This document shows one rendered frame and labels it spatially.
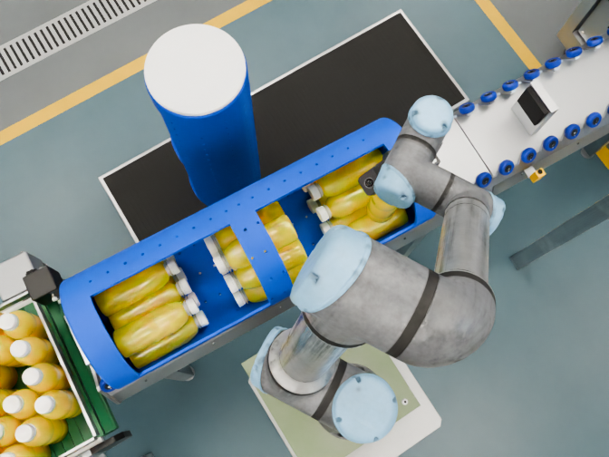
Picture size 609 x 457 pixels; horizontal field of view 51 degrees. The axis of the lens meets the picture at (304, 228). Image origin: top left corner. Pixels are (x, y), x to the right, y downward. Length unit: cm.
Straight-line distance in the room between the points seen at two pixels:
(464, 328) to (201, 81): 121
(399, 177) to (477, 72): 204
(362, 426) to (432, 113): 54
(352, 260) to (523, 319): 210
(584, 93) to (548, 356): 118
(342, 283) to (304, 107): 204
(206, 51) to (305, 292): 119
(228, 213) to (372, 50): 158
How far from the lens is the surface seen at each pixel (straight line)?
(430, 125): 112
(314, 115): 272
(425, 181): 110
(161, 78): 182
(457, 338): 76
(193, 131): 185
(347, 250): 74
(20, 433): 163
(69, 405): 167
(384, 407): 114
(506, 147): 192
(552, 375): 282
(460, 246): 93
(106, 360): 147
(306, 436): 135
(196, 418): 264
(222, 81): 179
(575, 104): 205
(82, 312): 146
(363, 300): 73
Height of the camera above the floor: 261
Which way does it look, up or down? 75 degrees down
